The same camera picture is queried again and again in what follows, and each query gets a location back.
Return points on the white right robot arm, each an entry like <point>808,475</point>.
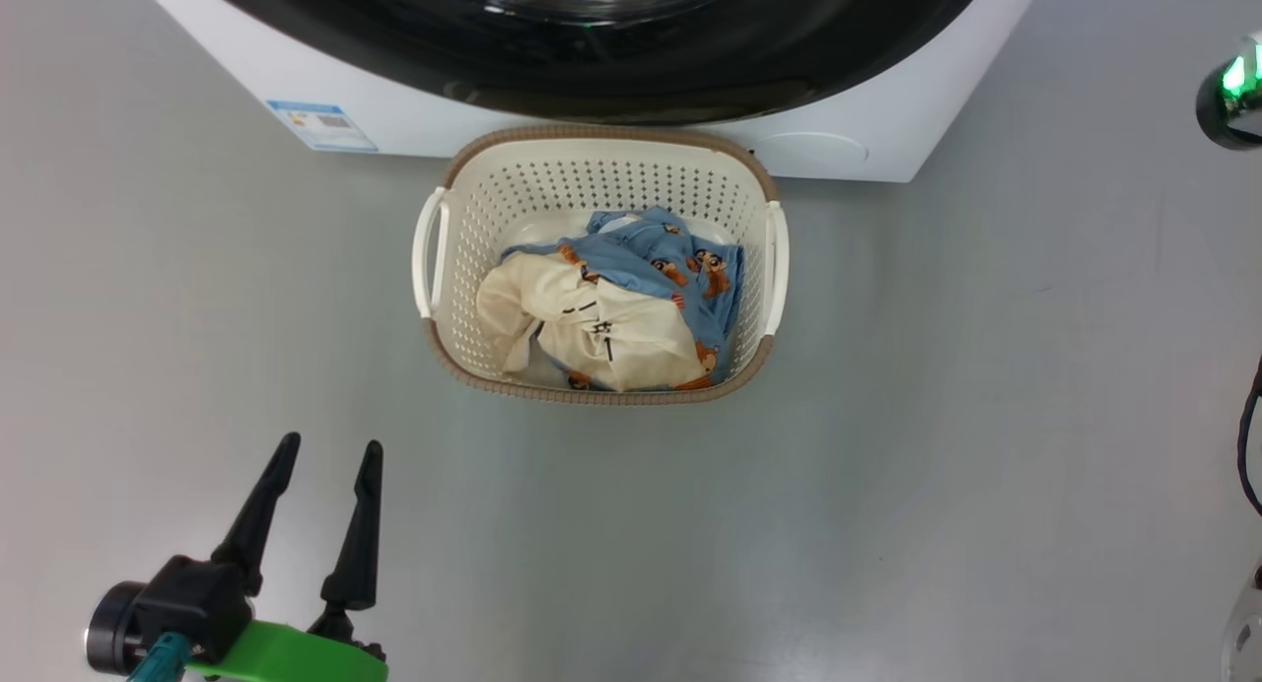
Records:
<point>1247,628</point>

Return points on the round white filter cover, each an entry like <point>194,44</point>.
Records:
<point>813,148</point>

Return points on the blue energy label sticker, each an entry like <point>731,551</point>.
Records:
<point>320,125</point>

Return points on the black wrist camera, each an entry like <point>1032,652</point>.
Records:
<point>1232,105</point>
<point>187,603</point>

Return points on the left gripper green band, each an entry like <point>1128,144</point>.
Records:
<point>286,657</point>

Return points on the cream garment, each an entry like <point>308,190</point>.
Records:
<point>631,337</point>

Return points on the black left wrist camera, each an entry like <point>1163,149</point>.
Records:
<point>187,603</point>

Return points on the white front-load washing machine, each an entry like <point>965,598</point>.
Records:
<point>887,91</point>

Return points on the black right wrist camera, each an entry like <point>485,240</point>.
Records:
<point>1232,105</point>

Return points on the black round glass washer door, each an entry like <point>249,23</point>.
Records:
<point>690,61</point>

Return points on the blue bear-print garment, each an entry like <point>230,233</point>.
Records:
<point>641,258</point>

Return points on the teal left camera connector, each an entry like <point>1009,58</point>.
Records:
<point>163,657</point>

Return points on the cream perforated laundry basket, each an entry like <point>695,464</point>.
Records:
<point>592,174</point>

